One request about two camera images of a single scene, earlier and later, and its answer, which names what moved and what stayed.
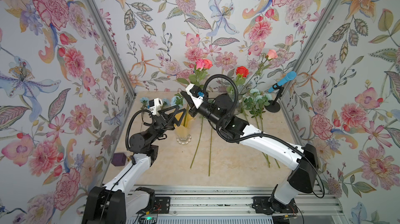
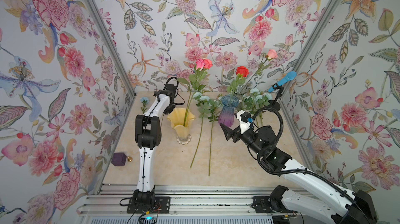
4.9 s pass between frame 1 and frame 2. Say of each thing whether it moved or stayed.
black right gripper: moved
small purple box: stayed
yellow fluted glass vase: stayed
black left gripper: moved
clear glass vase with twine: stayed
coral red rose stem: stayed
